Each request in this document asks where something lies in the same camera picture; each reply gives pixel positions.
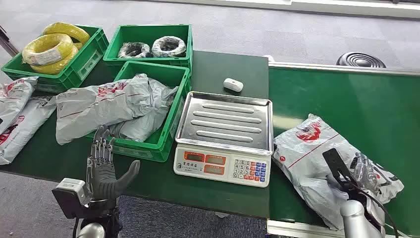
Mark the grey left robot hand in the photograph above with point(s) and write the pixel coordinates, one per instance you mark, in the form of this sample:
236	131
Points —
101	174

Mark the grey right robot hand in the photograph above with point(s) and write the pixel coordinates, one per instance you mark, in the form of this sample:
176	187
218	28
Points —
365	172

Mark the grey plastic mailer package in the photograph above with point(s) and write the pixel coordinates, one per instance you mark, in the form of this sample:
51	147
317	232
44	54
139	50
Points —
305	157

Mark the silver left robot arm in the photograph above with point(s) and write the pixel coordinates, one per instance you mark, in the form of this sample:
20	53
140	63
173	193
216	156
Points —
95	226

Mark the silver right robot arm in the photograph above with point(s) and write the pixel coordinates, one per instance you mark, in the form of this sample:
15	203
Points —
356	220

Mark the large crumpled grey mailer package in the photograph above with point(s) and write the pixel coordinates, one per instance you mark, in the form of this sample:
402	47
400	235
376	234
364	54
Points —
95	108

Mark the white electronic weighing scale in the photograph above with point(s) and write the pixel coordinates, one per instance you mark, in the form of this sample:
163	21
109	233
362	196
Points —
226	131

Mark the green plastic crate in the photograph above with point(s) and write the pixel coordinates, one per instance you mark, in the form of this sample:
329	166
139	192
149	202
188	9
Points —
147	33
82	62
157	144

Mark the green conveyor belt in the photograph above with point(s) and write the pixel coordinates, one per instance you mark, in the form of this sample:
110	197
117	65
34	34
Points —
354	98

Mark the black spiral floor object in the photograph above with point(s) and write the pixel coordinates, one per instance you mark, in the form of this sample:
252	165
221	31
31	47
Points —
361	60

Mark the small white case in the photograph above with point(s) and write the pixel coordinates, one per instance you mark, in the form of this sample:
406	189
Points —
233	84

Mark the grey metal table leg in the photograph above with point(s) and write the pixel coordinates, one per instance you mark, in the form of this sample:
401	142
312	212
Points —
7	42

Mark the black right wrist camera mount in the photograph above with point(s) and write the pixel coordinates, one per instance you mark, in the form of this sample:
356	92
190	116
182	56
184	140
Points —
335	164

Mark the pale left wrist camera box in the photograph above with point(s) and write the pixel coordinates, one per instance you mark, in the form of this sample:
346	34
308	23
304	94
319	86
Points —
70	190

